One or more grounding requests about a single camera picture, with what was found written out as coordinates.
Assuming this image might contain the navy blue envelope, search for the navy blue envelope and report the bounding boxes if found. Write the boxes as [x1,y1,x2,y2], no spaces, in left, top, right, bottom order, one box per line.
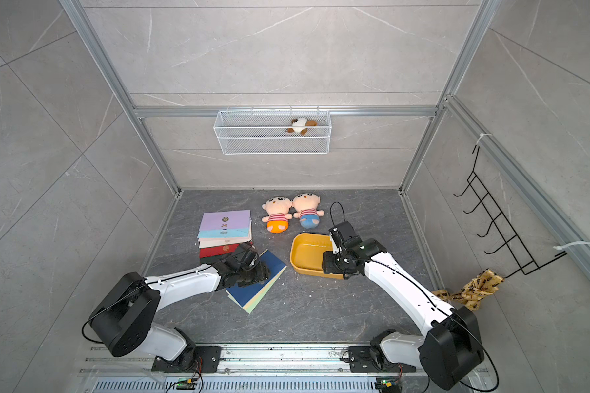
[226,251,286,314]

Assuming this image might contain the yellow plastic storage box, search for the yellow plastic storage box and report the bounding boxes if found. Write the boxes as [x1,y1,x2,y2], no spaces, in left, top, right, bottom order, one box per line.
[289,233,344,280]

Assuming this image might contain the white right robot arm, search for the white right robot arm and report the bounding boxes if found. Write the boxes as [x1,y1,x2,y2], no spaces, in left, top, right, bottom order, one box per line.
[322,222,491,391]

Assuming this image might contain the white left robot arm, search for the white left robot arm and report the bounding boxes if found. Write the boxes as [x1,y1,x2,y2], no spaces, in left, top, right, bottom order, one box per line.
[81,242,270,369]

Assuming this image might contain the light blue envelope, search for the light blue envelope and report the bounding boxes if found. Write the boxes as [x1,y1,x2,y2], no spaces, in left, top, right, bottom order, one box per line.
[198,219,252,238]

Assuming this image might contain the cream white envelope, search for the cream white envelope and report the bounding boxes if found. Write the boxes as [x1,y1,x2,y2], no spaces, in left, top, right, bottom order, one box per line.
[199,236,252,249]

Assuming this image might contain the purple envelope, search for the purple envelope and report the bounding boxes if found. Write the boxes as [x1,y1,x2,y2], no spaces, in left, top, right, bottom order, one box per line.
[199,210,251,233]

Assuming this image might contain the plush doll blue pants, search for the plush doll blue pants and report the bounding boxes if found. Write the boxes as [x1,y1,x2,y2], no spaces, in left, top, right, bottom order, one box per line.
[293,193,325,229]

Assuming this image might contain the small brown white plush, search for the small brown white plush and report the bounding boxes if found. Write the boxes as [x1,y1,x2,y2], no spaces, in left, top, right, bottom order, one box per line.
[286,118,317,136]

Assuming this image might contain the yellow patterned cloth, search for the yellow patterned cloth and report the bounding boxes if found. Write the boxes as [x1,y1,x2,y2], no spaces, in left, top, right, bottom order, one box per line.
[433,270,505,311]

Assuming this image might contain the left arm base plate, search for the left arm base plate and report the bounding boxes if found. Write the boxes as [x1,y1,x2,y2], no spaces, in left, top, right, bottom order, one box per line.
[151,346,222,373]

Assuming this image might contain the metal mounting rail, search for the metal mounting rail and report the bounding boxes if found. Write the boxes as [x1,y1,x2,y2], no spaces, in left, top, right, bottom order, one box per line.
[80,342,490,380]

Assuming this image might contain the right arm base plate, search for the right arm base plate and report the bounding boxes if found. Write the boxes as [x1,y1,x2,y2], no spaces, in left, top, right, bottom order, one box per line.
[340,346,417,373]

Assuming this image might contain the white wire mesh basket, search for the white wire mesh basket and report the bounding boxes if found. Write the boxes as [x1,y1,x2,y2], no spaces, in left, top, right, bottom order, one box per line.
[213,108,333,155]

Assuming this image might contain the black wire hook rack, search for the black wire hook rack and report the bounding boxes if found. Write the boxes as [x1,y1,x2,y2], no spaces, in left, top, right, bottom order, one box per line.
[453,146,567,279]

